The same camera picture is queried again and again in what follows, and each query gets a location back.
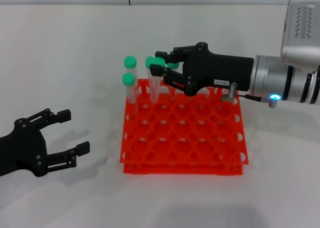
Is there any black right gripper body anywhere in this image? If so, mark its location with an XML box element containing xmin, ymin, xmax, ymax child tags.
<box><xmin>183</xmin><ymin>41</ymin><xmax>255</xmax><ymax>94</ymax></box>

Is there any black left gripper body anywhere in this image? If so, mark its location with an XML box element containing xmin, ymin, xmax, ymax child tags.
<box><xmin>0</xmin><ymin>117</ymin><xmax>50</xmax><ymax>178</ymax></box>

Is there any orange plastic test tube rack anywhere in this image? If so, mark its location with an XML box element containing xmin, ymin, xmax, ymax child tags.
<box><xmin>119</xmin><ymin>78</ymin><xmax>250</xmax><ymax>175</ymax></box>

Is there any right gripper connector cable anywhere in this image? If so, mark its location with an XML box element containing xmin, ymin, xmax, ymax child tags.
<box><xmin>219</xmin><ymin>82</ymin><xmax>280</xmax><ymax>109</ymax></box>

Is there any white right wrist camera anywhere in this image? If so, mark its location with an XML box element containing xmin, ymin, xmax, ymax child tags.
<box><xmin>279</xmin><ymin>2</ymin><xmax>320</xmax><ymax>66</ymax></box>

